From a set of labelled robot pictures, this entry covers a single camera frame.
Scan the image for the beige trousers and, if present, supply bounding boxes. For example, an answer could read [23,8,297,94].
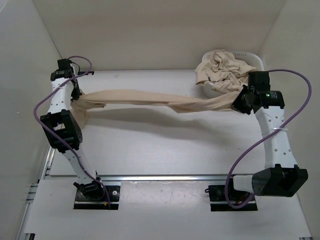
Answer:
[70,89,240,129]

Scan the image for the beige clothes pile in basket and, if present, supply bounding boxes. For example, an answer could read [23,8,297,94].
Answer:
[195,49,257,94]

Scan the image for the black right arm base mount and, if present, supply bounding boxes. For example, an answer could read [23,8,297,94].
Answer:
[204,185,258,212]

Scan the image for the white laundry basket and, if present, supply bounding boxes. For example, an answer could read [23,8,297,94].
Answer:
[195,49,265,98]

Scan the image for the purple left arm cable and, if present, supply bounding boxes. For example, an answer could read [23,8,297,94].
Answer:
[33,55,112,210]

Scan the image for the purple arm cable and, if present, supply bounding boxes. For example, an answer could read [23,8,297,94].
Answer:
[33,55,112,210]
[224,68,313,210]

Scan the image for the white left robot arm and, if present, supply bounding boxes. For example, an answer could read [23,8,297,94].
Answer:
[33,57,105,200]

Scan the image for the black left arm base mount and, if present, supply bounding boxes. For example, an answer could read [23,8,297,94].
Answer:
[73,181,121,210]

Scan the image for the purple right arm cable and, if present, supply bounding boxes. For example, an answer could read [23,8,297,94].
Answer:
[224,68,313,210]

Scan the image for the dark label sticker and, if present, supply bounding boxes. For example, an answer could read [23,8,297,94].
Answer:
[77,71,95,76]

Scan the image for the aluminium table rail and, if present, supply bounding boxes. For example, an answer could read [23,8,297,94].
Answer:
[24,149,285,208]

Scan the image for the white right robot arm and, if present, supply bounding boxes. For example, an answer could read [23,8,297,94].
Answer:
[224,71,308,200]

